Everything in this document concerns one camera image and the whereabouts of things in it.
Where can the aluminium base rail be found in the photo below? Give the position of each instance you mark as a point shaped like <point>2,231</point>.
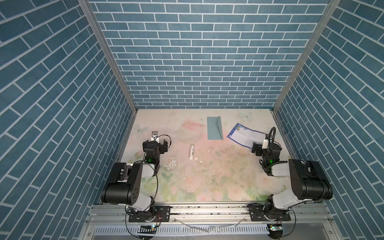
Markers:
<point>217,213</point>

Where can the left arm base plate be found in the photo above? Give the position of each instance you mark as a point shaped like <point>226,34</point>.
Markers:
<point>150,213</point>

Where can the teal envelope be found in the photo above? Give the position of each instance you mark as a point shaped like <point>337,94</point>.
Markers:
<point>214,128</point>

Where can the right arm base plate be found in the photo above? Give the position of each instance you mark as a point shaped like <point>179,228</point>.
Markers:
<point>260,213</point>

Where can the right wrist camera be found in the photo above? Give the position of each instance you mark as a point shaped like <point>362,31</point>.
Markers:
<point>266,142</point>

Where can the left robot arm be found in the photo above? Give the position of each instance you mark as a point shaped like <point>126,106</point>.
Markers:
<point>123,185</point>

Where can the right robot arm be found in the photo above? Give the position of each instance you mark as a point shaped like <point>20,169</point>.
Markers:
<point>308,183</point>

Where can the white glue stick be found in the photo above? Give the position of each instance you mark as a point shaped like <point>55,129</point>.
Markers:
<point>191,152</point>

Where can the white letter paper blue border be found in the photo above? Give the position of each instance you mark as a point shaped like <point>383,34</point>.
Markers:
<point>245,137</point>

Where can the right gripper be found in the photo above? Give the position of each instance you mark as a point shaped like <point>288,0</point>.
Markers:
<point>259,148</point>

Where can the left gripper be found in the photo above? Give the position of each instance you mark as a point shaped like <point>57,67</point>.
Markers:
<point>153,143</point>

